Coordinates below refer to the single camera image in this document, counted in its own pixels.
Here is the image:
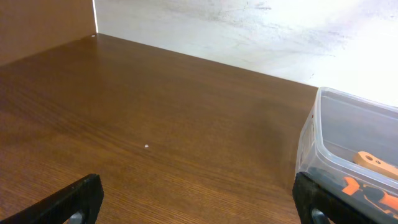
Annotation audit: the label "orange black handled pliers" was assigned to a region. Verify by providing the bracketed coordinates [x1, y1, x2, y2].
[307, 167, 398, 220]

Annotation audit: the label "red scraper wooden handle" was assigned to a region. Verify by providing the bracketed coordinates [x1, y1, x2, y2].
[353, 151, 397, 180]

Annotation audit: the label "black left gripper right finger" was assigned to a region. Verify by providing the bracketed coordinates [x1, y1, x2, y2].
[292, 172, 377, 224]

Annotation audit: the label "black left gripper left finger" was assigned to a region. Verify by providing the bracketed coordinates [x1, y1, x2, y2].
[1, 174, 104, 224]

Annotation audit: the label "clear plastic container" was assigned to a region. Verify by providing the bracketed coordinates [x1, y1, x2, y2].
[294, 86, 398, 224]

